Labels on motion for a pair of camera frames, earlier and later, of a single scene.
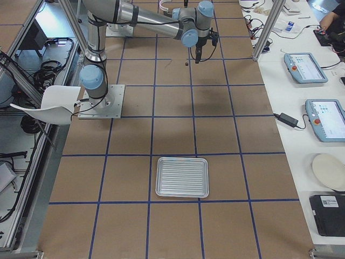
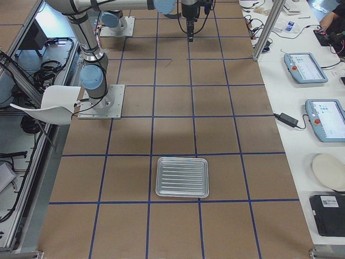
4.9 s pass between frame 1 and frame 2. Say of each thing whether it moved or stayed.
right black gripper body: moved
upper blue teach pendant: stayed
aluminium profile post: stayed
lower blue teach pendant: stayed
